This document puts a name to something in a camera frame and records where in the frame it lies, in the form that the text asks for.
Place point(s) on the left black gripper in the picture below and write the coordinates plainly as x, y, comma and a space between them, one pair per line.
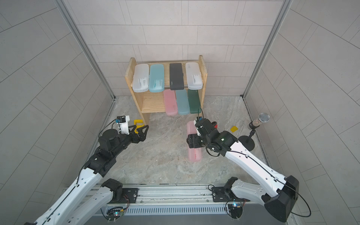
141, 137

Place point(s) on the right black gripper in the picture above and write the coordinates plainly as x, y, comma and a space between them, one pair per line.
193, 138

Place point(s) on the pink pencil case with label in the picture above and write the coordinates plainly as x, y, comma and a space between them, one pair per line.
194, 154

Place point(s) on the dark green pencil case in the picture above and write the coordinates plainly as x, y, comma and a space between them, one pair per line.
194, 101

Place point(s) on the light blue pencil case bottom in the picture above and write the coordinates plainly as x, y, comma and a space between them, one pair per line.
182, 102

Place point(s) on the pink pencil case plain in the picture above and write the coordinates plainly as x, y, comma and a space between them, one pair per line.
170, 102

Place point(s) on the clear white pencil case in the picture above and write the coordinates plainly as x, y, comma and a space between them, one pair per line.
141, 78
194, 76

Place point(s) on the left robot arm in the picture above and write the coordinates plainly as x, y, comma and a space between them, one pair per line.
68, 209

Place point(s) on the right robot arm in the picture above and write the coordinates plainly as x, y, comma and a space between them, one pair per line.
276, 192

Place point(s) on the wooden two-tier shelf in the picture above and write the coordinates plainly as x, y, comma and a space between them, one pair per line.
149, 102

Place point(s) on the black pencil case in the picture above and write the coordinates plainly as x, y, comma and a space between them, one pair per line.
176, 76

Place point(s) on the light teal pencil case top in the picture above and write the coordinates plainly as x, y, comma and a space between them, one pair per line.
157, 78

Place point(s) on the yellow wooden block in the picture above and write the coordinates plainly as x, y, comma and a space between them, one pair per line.
234, 129

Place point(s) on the black microphone stand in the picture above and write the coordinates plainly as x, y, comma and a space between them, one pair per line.
247, 141

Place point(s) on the right green circuit board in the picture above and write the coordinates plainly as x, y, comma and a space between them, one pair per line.
234, 210

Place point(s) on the green circuit board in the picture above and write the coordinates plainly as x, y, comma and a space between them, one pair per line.
234, 210
114, 214

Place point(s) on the left green circuit board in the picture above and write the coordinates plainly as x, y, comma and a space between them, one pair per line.
114, 214

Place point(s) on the yellow triangular plastic frame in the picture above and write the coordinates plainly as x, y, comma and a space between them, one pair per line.
138, 124

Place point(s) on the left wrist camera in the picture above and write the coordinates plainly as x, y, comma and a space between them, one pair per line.
122, 122

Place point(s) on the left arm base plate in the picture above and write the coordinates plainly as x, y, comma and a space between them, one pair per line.
126, 195

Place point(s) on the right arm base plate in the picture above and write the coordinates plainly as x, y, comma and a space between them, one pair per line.
222, 195

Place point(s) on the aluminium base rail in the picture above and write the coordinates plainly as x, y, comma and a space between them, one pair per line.
179, 194

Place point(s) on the right aluminium corner post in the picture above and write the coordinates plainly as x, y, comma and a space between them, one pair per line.
274, 31

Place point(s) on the aluminium corner post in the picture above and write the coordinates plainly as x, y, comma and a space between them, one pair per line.
274, 31
86, 50

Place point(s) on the left aluminium corner post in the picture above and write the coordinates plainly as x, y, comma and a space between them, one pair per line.
86, 50

